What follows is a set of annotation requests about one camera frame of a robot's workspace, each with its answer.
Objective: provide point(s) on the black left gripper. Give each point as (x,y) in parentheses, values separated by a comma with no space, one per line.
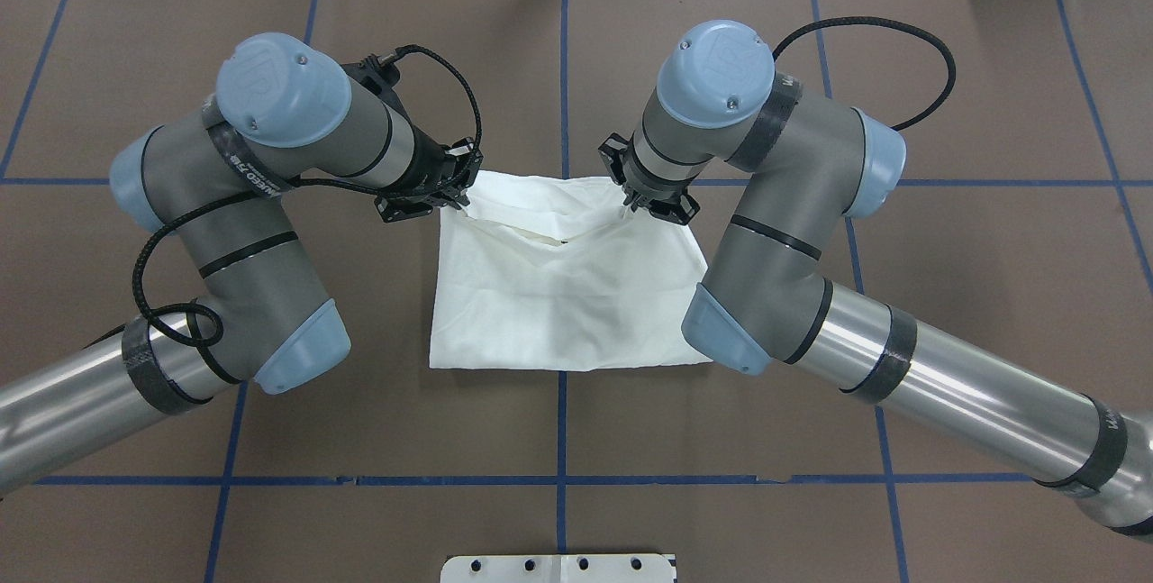
(430,166)

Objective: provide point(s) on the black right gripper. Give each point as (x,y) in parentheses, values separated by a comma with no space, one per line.
(645,194)

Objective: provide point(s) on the white long-sleeve printed shirt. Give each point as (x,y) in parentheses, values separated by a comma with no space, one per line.
(538,273)

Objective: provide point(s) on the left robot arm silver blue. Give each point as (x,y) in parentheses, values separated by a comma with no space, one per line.
(224,290)

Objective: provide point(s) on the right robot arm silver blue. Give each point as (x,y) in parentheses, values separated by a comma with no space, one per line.
(812,166)

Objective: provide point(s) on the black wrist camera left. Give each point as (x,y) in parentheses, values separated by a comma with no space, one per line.
(377,74)

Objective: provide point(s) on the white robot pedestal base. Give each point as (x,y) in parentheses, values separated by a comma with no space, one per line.
(588,567)

